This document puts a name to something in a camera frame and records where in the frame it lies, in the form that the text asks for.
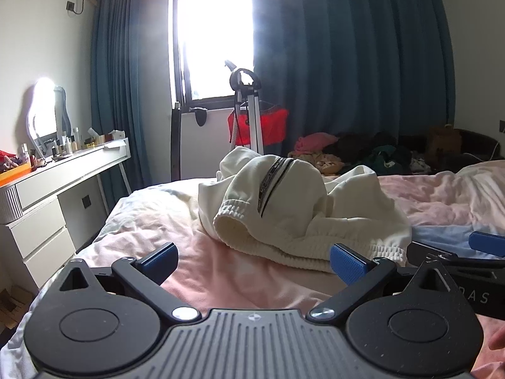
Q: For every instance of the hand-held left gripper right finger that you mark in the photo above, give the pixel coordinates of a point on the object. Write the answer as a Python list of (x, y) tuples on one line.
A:
[(349, 265)]

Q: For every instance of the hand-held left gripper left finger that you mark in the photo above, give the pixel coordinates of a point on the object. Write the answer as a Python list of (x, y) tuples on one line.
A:
[(159, 262)]

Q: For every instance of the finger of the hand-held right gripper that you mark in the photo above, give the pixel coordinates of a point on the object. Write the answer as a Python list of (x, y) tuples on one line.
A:
[(487, 241), (428, 252)]

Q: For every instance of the cream white pants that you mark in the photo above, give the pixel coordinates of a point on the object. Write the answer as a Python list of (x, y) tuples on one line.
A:
[(292, 205)]

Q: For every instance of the pile of dark clothes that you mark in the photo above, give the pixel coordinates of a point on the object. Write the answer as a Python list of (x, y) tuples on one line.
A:
[(374, 150)]

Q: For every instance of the person's right hand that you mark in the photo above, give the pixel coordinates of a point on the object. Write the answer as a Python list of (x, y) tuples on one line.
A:
[(498, 338)]

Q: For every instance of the dark sofa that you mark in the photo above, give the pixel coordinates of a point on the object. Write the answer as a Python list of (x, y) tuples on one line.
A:
[(475, 142)]

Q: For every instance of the brown bag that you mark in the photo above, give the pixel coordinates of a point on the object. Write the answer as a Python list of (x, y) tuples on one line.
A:
[(445, 140)]

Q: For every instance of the white dressing table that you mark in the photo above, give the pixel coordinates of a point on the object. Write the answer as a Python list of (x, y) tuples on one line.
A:
[(59, 189)]

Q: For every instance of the pink cloth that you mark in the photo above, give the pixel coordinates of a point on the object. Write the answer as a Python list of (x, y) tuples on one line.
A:
[(315, 140)]

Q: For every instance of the row of cosmetic bottles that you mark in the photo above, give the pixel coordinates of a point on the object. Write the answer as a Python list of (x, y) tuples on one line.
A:
[(73, 142)]

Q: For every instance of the cardboard box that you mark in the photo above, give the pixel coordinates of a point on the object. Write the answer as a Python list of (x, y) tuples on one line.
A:
[(15, 304)]

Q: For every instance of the red garment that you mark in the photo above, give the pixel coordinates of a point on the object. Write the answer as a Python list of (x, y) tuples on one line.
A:
[(272, 126)]

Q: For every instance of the orange tray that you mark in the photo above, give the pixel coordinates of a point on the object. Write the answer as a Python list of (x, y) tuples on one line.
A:
[(14, 175)]

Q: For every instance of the narrow blue curtain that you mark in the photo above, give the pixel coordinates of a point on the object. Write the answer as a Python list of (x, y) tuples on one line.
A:
[(122, 87)]

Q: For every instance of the lit vanity mirror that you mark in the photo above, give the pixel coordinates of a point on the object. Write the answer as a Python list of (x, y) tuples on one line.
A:
[(45, 106)]

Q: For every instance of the wide blue curtain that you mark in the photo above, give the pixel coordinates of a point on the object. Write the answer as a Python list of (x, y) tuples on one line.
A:
[(355, 67)]

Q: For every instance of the window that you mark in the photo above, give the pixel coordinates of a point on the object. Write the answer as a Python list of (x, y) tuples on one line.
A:
[(215, 35)]

